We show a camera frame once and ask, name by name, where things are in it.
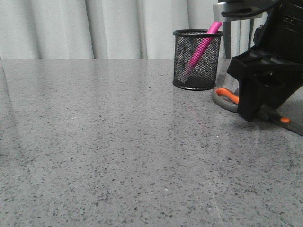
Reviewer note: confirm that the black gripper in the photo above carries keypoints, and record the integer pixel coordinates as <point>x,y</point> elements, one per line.
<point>272,70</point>

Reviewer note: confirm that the black mesh pen cup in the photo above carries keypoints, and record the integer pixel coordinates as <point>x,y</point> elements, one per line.
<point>203,76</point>

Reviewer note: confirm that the pink highlighter pen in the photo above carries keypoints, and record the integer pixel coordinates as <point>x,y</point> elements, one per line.
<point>202,47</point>

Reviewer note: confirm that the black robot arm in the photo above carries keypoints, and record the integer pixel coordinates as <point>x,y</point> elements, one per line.
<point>231,10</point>

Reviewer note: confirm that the grey orange scissors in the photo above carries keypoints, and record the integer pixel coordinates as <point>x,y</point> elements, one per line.
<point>228,100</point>

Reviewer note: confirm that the grey curtain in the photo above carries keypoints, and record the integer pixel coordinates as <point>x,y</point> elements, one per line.
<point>97,29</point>

